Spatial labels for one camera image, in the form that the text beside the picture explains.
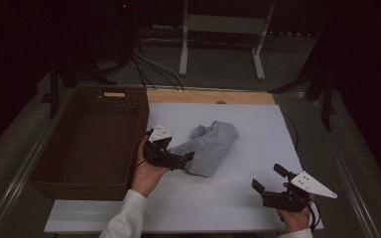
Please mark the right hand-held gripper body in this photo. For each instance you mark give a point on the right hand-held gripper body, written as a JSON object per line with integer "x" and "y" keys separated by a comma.
{"x": 312, "y": 186}

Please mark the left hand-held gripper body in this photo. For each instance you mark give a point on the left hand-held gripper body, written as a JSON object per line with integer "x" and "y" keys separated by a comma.
{"x": 160, "y": 134}

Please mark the light blue knit garment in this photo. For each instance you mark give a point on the light blue knit garment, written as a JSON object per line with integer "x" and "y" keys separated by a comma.
{"x": 211, "y": 145}

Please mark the brown wicker basket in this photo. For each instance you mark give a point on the brown wicker basket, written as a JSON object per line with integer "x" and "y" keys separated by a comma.
{"x": 92, "y": 142}

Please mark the person's right hand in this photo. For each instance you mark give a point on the person's right hand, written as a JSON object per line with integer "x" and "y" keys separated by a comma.
{"x": 296, "y": 221}

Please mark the person's left hand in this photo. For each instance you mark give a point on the person's left hand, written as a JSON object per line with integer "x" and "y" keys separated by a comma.
{"x": 147, "y": 180}

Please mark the black angled stand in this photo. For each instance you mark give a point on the black angled stand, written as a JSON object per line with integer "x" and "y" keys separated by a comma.
{"x": 326, "y": 105}

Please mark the white power strip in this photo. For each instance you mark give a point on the white power strip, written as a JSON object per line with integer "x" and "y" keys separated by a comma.
{"x": 163, "y": 27}

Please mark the black tripod stand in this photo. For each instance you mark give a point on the black tripod stand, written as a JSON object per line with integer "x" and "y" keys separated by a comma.
{"x": 53, "y": 89}

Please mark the dark equipment with red light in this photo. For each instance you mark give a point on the dark equipment with red light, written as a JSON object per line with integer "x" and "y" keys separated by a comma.
{"x": 124, "y": 20}

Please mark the white metal stand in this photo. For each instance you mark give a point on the white metal stand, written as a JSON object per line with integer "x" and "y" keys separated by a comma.
{"x": 225, "y": 24}

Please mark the aluminium table frame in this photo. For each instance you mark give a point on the aluminium table frame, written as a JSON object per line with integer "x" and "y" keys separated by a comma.
{"x": 20, "y": 178}

